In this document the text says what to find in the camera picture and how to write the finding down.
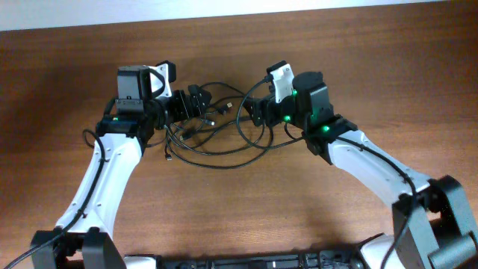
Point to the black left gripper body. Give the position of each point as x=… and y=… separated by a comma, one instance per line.
x=175, y=108

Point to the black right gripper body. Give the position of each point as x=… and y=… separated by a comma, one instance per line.
x=278, y=112

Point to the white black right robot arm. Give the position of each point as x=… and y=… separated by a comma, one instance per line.
x=434, y=226

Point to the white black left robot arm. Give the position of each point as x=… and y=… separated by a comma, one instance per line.
x=145, y=103

